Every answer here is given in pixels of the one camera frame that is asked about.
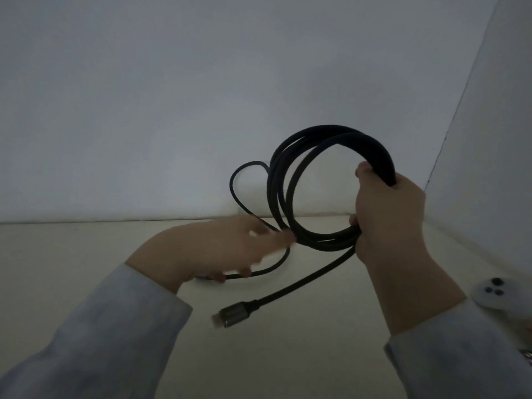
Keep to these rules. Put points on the person's right hand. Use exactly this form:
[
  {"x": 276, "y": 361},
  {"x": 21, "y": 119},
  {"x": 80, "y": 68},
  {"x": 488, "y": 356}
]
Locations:
[{"x": 390, "y": 220}]

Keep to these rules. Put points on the person's left hand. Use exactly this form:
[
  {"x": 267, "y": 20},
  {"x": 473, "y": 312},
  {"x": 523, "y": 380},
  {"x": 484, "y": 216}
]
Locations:
[{"x": 208, "y": 249}]

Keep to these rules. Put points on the person's right thumb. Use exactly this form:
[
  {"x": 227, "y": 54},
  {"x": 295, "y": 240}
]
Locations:
[{"x": 368, "y": 172}]

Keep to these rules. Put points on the person's left thumb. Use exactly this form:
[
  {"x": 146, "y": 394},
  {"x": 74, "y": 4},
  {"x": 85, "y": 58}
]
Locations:
[{"x": 232, "y": 274}]

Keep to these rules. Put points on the person's left forearm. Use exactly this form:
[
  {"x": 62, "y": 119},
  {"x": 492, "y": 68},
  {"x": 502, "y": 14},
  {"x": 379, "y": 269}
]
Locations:
[{"x": 95, "y": 340}]

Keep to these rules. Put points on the person's right forearm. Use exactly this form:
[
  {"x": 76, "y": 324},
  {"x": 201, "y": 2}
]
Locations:
[{"x": 432, "y": 328}]

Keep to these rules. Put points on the white game controller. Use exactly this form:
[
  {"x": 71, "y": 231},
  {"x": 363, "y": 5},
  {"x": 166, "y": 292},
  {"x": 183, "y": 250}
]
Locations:
[{"x": 496, "y": 297}]

